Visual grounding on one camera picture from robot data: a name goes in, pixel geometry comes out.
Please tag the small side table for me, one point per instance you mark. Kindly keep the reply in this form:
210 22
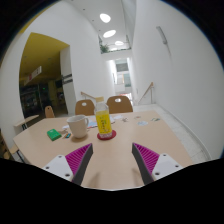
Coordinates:
26 121

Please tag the wooden stair handrail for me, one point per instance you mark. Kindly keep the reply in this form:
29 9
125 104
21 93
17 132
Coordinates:
88 95
146 90

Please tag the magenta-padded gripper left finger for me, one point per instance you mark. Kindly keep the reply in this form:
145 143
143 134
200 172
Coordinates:
61 165

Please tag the small green box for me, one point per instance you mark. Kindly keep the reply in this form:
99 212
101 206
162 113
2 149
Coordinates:
53 134

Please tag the white blue sticker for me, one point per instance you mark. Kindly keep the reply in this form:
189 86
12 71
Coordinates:
142 123

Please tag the small grey sticker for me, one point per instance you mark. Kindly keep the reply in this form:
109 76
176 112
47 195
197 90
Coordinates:
124 119

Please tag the dark shop shelf unit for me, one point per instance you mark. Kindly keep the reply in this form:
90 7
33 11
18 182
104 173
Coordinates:
31 100

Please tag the colourful shield sticker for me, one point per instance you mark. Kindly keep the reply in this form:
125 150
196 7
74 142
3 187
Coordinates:
67 135

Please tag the round orange sticker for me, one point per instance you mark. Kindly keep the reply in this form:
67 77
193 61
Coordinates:
137 117

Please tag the hanging white sign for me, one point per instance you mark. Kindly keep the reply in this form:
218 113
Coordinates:
32 75

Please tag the yellow green sticker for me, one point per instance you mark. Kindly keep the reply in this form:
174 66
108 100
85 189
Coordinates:
155 119

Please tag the wooden chair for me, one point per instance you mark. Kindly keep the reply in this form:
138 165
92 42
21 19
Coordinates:
85 108
49 112
10 150
120 105

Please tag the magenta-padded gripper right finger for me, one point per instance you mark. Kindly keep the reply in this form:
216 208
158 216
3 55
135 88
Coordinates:
163 165

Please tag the flat round red coaster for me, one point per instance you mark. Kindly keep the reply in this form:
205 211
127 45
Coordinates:
113 135

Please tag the beige mug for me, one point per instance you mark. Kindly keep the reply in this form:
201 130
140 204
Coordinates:
78 126

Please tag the oval ceiling lights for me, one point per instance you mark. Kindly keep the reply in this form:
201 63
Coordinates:
105 18

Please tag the clear bottle with yellow drink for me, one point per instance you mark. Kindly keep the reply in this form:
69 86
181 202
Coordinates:
103 123

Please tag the green potted plant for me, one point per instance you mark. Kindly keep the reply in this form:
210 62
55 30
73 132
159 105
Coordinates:
104 48

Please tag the pale blue sticker sheet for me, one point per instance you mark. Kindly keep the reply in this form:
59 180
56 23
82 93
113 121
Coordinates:
92 124

